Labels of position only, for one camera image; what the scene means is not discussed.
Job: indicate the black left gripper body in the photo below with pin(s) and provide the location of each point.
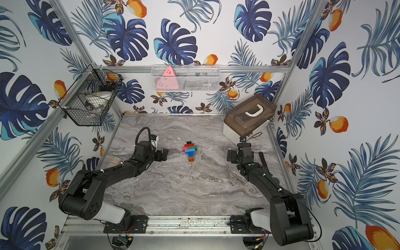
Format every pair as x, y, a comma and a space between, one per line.
159, 154

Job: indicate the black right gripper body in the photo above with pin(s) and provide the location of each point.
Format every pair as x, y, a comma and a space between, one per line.
234, 157

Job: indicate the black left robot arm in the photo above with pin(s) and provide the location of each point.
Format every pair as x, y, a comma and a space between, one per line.
84, 197

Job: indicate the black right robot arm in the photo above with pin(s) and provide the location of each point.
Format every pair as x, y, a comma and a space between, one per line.
288, 218

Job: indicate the brown lidded storage box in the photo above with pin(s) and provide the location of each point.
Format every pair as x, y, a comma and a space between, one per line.
248, 118

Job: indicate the pink triangle object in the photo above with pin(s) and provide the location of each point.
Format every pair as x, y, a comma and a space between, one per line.
168, 81

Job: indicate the white object in basket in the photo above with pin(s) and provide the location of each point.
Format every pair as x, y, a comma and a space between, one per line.
97, 100

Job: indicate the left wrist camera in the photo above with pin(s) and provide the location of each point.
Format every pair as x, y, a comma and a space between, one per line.
154, 140

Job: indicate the green handled tool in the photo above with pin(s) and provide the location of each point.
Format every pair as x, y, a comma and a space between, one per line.
263, 161

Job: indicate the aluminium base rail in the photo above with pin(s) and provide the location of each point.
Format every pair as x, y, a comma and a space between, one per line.
164, 226

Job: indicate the white wire shelf basket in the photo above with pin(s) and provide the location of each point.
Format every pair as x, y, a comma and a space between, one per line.
191, 78

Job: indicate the black wire basket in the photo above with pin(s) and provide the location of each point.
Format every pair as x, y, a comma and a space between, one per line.
91, 80

